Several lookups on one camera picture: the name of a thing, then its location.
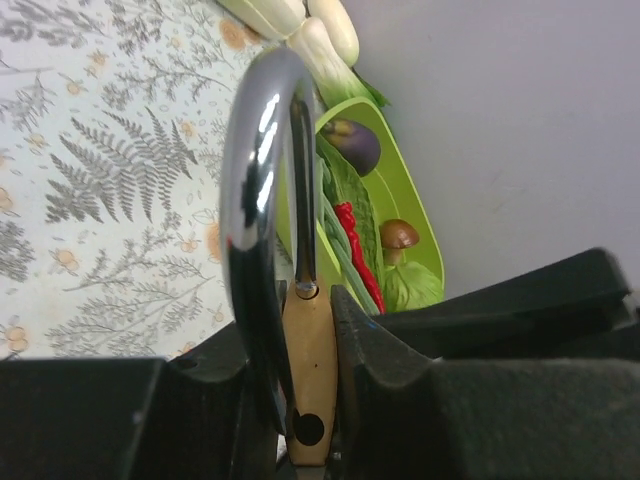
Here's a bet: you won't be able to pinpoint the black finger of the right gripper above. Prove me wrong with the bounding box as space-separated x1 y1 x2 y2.
375 247 639 359

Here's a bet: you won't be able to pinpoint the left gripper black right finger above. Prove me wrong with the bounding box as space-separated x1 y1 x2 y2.
330 286 639 479

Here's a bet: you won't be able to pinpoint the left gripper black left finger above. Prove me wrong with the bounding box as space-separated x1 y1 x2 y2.
1 325 277 479

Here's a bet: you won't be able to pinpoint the large brass padlock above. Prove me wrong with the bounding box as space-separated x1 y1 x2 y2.
220 47 337 479

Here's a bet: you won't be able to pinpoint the green round cabbage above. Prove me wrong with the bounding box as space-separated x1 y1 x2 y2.
383 261 444 313

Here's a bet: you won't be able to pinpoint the brown mushroom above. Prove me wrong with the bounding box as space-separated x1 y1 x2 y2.
379 218 420 265

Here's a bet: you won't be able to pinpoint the green long beans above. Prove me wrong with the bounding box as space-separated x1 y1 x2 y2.
315 154 379 314

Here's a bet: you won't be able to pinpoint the red chili pepper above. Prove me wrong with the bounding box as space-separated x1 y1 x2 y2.
333 202 386 315

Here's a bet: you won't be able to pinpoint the purple eggplant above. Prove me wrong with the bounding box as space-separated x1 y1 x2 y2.
320 118 381 177

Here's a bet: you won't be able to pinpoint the floral table mat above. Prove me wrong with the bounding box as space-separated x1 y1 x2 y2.
1 1 267 360

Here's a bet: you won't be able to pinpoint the white radish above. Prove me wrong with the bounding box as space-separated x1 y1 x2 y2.
307 0 360 67

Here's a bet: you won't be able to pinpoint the green white napa cabbage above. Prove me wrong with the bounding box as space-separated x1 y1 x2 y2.
218 0 306 41

